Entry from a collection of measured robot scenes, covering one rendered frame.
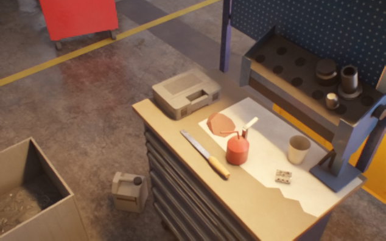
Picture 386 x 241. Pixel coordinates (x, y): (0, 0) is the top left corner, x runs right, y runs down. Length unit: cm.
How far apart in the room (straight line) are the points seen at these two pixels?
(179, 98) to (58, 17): 242
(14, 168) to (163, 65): 183
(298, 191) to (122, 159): 163
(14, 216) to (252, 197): 138
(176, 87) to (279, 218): 74
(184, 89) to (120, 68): 202
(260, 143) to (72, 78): 242
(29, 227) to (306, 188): 125
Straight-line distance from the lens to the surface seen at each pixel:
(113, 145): 287
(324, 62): 131
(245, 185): 140
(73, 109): 327
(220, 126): 156
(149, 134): 170
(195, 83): 171
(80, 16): 389
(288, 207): 137
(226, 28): 176
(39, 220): 194
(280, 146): 155
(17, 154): 231
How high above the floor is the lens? 206
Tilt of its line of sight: 42 degrees down
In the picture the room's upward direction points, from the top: straight up
